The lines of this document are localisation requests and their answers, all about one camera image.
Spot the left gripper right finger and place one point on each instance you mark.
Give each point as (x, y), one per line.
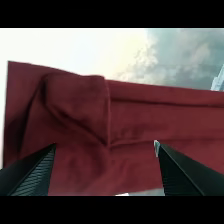
(186, 175)

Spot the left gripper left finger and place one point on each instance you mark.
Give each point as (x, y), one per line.
(28, 175)

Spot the red T-shirt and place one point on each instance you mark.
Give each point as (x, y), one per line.
(110, 133)

